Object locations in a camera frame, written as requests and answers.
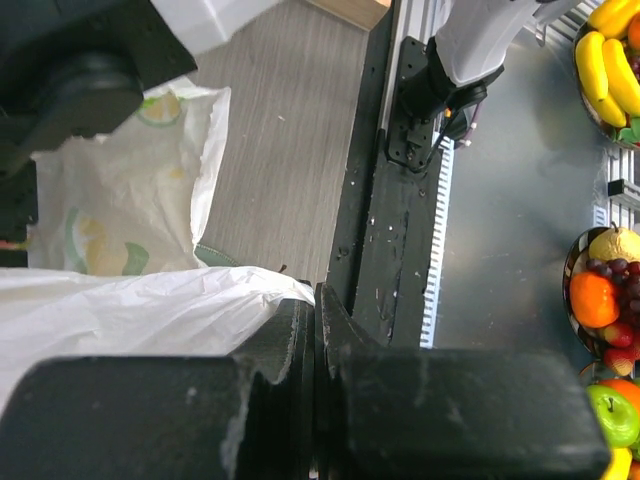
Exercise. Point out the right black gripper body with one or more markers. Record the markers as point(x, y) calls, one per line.
point(78, 68)

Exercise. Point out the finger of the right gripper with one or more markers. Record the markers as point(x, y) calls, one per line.
point(19, 211)

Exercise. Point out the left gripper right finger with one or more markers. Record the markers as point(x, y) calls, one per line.
point(385, 413)

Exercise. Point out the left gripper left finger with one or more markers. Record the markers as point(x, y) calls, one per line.
point(245, 415)

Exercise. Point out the white plastic bag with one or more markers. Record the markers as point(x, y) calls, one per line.
point(112, 262)

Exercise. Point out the grey-blue round plate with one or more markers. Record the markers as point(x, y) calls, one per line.
point(214, 258)

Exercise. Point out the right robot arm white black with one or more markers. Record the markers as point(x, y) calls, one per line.
point(465, 56)

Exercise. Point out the green fake apple pile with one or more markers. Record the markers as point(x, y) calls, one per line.
point(616, 406)

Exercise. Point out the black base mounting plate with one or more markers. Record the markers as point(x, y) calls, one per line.
point(382, 244)

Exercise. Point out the fruit bowl with orange grapes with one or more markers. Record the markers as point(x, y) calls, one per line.
point(601, 296)

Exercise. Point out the wooden clothes rack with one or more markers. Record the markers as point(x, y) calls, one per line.
point(364, 14)

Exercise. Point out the fruit bowl with bananas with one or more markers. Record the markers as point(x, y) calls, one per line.
point(606, 60)

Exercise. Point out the white slotted cable duct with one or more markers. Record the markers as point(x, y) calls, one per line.
point(434, 273)

